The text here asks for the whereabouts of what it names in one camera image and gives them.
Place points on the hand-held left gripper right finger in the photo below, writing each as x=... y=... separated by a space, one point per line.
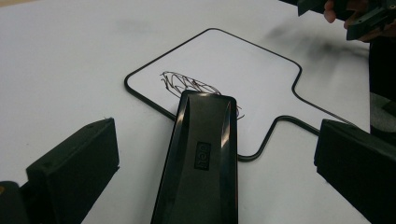
x=358 y=168

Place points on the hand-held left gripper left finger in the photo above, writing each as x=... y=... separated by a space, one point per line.
x=74 y=168

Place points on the black whiteboard eraser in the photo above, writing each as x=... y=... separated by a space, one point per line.
x=202 y=174

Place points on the small black-rimmed whiteboard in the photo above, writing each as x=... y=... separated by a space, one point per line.
x=236 y=71

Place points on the dark clothing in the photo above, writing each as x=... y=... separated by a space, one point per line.
x=383 y=68

